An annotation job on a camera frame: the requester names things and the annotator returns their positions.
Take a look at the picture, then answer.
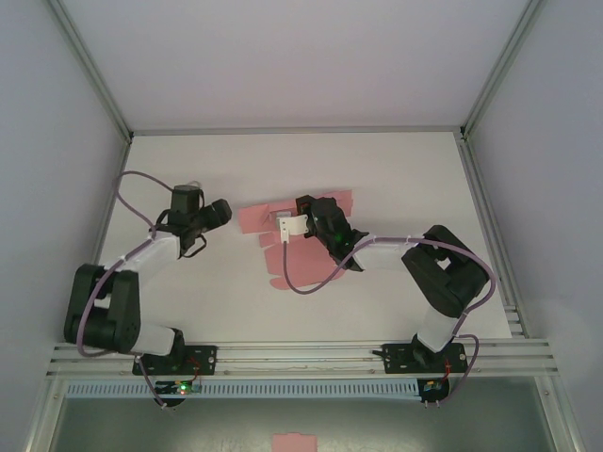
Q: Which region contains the thin black wire loop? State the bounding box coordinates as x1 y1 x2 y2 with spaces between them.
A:
180 234 207 259

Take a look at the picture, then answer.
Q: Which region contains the aluminium side frame bar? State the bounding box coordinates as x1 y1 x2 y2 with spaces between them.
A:
70 136 134 343
455 136 527 338

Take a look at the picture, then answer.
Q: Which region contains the white slotted cable duct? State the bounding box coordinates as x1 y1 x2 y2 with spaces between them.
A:
63 379 420 399

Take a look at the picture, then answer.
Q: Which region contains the spare pink paper sheet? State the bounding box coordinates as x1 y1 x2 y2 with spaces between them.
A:
271 432 318 452

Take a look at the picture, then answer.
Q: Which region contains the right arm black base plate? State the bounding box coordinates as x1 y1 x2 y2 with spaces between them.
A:
371 342 468 376

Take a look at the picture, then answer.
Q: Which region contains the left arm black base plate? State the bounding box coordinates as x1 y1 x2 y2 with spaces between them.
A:
131 345 219 378

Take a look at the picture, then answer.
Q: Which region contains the pink paper box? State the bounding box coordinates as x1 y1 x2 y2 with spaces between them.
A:
237 187 354 293

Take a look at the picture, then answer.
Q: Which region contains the aluminium frame post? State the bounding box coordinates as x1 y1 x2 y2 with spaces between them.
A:
44 0 136 142
459 0 550 141

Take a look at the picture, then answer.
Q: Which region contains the circuit board with green light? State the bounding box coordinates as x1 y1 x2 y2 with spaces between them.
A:
155 379 204 396

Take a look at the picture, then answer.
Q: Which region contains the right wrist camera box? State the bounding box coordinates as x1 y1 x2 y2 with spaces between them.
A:
274 214 312 245

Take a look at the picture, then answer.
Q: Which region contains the aluminium mounting rail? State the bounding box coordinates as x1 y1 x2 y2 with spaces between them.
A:
44 339 562 379

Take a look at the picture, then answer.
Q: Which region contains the aluminium back frame bar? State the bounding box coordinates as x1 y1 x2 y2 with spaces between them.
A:
127 124 465 137

